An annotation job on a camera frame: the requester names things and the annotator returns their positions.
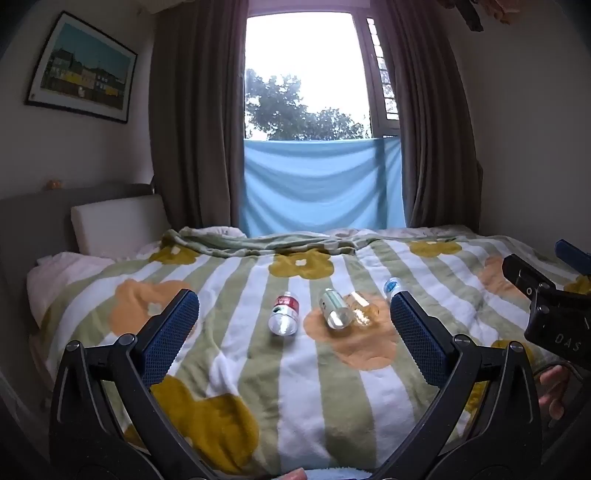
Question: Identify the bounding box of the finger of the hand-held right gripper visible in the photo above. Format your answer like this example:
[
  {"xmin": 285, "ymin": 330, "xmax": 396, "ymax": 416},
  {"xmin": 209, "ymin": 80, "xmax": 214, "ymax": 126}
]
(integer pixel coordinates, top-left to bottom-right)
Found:
[
  {"xmin": 555, "ymin": 239, "xmax": 591, "ymax": 278},
  {"xmin": 502, "ymin": 254, "xmax": 557, "ymax": 298}
]

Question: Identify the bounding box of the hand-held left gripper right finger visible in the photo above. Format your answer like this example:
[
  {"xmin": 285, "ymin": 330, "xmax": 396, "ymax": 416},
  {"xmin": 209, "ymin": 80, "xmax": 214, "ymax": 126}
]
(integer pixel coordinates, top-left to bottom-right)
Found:
[{"xmin": 383, "ymin": 290, "xmax": 542, "ymax": 480}]

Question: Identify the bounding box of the tree outside window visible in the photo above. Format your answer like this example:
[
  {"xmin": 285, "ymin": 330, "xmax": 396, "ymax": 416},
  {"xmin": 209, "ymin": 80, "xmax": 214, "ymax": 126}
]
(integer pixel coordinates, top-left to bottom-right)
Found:
[{"xmin": 245, "ymin": 68, "xmax": 373, "ymax": 141}]

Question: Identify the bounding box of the open window sash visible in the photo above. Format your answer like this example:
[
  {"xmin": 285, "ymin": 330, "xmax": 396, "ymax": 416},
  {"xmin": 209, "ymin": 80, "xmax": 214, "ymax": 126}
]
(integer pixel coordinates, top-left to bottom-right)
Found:
[{"xmin": 352, "ymin": 11, "xmax": 403, "ymax": 140}]

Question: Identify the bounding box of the light blue fluffy cloth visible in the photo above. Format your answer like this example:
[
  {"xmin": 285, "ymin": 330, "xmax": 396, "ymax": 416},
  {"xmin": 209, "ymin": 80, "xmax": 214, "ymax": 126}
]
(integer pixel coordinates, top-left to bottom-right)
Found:
[{"xmin": 305, "ymin": 466, "xmax": 376, "ymax": 480}]

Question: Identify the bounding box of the striped flower print blanket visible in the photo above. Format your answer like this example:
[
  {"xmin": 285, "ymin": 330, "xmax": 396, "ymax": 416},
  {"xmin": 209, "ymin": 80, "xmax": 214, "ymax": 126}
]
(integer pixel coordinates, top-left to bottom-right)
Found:
[{"xmin": 28, "ymin": 226, "xmax": 591, "ymax": 480}]

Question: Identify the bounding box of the framed wall picture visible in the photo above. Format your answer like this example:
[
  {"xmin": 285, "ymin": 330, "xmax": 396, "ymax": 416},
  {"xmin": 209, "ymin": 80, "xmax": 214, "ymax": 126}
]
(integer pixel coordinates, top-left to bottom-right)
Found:
[{"xmin": 24, "ymin": 11, "xmax": 139, "ymax": 124}]

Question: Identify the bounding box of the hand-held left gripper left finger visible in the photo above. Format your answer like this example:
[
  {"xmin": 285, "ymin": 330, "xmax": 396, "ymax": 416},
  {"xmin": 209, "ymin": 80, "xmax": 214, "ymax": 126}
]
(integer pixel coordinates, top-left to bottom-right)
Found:
[{"xmin": 48, "ymin": 288, "xmax": 218, "ymax": 480}]

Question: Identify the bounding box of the brown curtain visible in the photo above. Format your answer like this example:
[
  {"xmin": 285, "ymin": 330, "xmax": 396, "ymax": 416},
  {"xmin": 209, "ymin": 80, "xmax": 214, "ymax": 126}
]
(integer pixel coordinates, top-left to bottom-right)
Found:
[
  {"xmin": 369, "ymin": 0, "xmax": 484, "ymax": 230},
  {"xmin": 148, "ymin": 0, "xmax": 251, "ymax": 232}
]

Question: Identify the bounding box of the dark hanging decoration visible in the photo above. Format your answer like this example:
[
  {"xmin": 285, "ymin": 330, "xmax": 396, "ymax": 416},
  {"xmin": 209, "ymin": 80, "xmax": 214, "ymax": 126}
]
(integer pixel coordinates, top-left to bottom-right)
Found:
[{"xmin": 438, "ymin": 0, "xmax": 486, "ymax": 33}]

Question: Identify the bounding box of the red label plastic bottle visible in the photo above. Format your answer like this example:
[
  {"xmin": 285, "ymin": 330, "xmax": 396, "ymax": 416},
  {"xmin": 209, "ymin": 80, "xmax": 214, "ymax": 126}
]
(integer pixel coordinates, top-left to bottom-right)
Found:
[{"xmin": 268, "ymin": 292, "xmax": 301, "ymax": 337}]

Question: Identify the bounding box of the light blue hanging cloth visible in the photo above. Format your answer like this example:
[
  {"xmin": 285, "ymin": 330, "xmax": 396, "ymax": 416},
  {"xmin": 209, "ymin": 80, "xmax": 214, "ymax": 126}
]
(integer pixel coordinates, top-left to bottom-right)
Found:
[{"xmin": 242, "ymin": 137, "xmax": 408, "ymax": 237}]

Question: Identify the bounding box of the green label clear bottle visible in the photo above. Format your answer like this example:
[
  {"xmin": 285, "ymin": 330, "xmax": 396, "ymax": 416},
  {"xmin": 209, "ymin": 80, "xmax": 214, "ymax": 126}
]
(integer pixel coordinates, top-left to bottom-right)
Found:
[{"xmin": 318, "ymin": 288, "xmax": 355, "ymax": 331}]

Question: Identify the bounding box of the person's right hand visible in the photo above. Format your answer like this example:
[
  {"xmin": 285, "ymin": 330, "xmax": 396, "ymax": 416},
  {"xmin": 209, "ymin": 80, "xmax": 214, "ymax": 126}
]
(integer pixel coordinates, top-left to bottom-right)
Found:
[{"xmin": 537, "ymin": 364, "xmax": 572, "ymax": 422}]

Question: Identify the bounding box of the grey bed headboard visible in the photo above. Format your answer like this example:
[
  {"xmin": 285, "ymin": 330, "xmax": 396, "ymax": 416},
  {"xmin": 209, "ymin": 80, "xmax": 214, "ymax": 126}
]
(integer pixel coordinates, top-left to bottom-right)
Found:
[{"xmin": 0, "ymin": 184, "xmax": 156, "ymax": 370}]

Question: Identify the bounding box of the white rectangular cushion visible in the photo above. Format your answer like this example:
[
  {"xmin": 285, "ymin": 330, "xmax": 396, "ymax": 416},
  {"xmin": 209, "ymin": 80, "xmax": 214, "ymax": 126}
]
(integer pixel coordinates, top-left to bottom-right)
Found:
[{"xmin": 70, "ymin": 194, "xmax": 172, "ymax": 257}]

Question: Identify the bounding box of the white pillow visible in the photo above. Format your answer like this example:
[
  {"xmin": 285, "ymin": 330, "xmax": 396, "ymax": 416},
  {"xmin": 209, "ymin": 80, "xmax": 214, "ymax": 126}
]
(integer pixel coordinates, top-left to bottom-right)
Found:
[{"xmin": 26, "ymin": 251, "xmax": 117, "ymax": 324}]

